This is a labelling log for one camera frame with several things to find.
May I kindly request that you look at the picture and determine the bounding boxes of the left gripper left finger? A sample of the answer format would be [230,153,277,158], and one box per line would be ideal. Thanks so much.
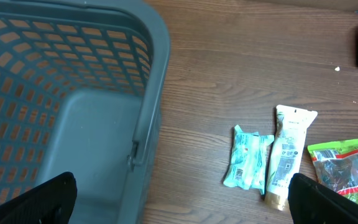
[0,172,77,224]

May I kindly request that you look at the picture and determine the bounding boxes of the white tube gold cap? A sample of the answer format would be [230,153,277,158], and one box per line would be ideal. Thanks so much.
[265,105,318,211]

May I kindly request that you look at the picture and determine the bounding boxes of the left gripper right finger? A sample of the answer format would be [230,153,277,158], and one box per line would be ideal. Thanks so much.
[288,173,358,224]

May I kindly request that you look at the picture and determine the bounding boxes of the green red snack bag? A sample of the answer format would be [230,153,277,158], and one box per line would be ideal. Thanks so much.
[308,139,358,204]

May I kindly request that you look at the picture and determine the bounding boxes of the teal small packet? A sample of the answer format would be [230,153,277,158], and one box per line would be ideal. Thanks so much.
[223,125,275,195]

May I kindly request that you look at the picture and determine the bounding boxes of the grey plastic mesh basket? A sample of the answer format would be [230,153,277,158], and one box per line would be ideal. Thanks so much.
[0,0,170,223]

